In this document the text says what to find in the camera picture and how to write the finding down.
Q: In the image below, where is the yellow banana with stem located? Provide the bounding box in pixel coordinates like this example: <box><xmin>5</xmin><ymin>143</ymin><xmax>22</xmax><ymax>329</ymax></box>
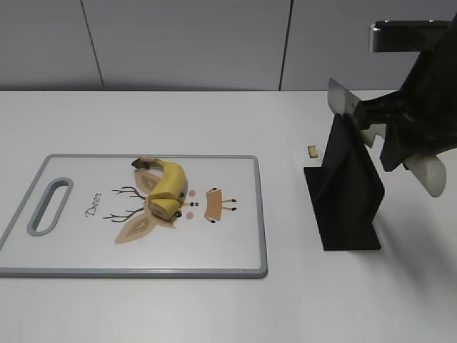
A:
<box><xmin>131</xmin><ymin>158</ymin><xmax>186</xmax><ymax>200</ymax></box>

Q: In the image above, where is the small banana piece on table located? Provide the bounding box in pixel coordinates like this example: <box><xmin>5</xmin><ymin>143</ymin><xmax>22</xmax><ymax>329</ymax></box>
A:
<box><xmin>308</xmin><ymin>145</ymin><xmax>318</xmax><ymax>159</ymax></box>

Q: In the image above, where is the cut banana slice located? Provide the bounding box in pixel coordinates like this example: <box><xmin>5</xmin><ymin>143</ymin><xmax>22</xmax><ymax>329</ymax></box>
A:
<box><xmin>148</xmin><ymin>199</ymin><xmax>181</xmax><ymax>221</ymax></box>

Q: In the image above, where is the white grey-rimmed cutting board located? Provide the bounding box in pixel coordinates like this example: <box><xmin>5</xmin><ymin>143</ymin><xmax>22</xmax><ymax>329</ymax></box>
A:
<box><xmin>1</xmin><ymin>154</ymin><xmax>268</xmax><ymax>279</ymax></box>

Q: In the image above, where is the cleaver knife with white handle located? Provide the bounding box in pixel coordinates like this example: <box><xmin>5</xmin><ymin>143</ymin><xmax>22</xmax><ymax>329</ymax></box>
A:
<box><xmin>327</xmin><ymin>78</ymin><xmax>447</xmax><ymax>198</ymax></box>

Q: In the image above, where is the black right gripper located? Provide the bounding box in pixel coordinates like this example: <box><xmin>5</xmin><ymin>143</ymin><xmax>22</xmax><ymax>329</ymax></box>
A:
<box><xmin>353</xmin><ymin>23</ymin><xmax>456</xmax><ymax>172</ymax></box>

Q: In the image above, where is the black knife stand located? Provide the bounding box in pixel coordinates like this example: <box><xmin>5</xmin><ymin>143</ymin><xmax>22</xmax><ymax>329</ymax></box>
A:
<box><xmin>303</xmin><ymin>114</ymin><xmax>385</xmax><ymax>251</ymax></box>

